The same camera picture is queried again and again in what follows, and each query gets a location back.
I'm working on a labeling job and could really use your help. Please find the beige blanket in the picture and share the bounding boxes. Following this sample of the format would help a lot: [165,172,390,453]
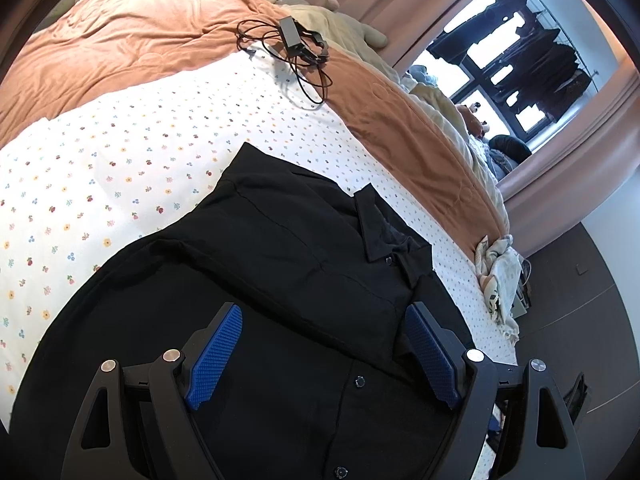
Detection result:
[400,82,508,211]

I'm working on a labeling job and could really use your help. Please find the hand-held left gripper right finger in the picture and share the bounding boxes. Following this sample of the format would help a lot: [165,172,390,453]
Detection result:
[404,302,587,480]

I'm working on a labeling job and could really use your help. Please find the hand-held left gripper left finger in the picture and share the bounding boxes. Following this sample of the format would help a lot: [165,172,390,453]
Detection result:
[60,302,244,480]

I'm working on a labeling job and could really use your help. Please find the pink curtain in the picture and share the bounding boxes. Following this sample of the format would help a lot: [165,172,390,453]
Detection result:
[272,0,508,68]
[499,55,640,243]

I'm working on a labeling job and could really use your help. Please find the black strap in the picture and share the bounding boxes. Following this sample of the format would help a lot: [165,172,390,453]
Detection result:
[562,372,593,423]

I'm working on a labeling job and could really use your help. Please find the beige plush toy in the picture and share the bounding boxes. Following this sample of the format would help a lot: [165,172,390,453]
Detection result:
[280,0,388,61]

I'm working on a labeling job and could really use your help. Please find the black button shirt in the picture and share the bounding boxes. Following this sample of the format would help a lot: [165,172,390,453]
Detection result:
[9,141,493,480]

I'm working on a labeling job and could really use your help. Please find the orange quilt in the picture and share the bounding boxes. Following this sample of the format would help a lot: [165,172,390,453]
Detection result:
[0,0,511,256]

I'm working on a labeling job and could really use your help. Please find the dark grey cushion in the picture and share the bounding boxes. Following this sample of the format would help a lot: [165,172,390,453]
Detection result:
[487,134,532,167]

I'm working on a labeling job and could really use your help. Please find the white floral bed sheet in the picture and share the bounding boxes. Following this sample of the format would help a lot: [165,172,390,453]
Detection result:
[0,50,518,480]

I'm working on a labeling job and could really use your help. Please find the hanging dark clothes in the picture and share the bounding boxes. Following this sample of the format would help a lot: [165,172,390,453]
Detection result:
[430,0,598,116]

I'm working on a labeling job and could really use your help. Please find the black power adapter with cable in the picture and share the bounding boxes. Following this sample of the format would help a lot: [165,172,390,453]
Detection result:
[235,16,333,107]

